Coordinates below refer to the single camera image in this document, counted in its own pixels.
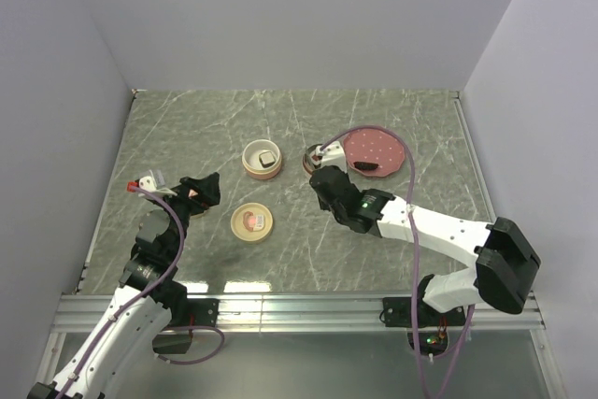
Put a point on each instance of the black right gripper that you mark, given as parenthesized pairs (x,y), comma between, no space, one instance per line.
(322,205)

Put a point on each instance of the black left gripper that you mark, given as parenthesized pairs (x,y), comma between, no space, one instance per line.
(206,192)

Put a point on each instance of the brown ridged food piece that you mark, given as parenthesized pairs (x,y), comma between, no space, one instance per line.
(365,166)

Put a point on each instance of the cream lid with label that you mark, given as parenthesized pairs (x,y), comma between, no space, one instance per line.
(252,222)

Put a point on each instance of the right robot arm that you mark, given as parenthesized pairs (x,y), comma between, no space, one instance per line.
(500,265)

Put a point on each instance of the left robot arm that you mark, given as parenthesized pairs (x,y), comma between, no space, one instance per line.
(148,300)

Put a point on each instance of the pink octagonal plate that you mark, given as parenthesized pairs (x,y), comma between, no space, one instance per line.
(374,146)

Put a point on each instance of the steel bowl red band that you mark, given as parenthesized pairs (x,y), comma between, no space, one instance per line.
(311,160)

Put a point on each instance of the pink bowl white inside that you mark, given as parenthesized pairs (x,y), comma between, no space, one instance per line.
(252,164)

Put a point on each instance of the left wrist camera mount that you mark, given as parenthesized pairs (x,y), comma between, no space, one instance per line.
(151,181)

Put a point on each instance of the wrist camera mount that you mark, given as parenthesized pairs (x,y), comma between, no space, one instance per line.
(151,181)
(331,155)

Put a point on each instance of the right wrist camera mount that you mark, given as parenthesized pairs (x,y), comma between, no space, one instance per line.
(331,155)

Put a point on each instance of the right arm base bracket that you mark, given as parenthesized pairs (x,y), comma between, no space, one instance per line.
(396,313)

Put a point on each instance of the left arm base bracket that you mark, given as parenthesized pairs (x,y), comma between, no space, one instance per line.
(196,315)

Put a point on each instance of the aluminium front rail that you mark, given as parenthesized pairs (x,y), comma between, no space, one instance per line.
(253,312)

